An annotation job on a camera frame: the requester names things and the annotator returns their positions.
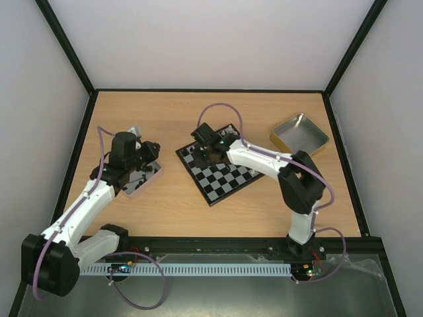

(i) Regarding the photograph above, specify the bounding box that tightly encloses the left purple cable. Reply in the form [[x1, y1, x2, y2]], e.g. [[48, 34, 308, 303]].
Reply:
[[32, 125, 166, 310]]

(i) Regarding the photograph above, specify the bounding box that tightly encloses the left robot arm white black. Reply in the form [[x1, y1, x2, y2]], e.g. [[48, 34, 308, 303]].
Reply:
[[21, 131, 160, 300]]

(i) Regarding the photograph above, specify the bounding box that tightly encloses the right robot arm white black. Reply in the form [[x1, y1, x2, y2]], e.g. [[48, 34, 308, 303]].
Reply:
[[191, 123, 327, 259]]

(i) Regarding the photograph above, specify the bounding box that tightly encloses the black aluminium frame rail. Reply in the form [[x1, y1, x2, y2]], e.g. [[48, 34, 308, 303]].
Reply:
[[79, 234, 384, 262]]

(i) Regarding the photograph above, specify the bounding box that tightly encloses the black grey chess board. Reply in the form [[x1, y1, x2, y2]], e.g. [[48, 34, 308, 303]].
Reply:
[[175, 141, 264, 207]]

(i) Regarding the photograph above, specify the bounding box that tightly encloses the light blue cable duct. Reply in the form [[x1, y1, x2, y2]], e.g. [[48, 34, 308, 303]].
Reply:
[[81, 263, 291, 277]]

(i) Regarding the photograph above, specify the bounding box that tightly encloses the yellow empty tin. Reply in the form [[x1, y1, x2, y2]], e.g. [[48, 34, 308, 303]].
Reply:
[[270, 114, 330, 157]]

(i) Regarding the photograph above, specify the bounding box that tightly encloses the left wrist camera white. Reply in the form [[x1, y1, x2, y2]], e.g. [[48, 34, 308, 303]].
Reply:
[[128, 125, 141, 137]]

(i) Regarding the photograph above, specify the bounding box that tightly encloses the pink tin with black pieces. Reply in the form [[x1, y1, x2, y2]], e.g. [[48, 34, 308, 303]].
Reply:
[[122, 161, 163, 200]]

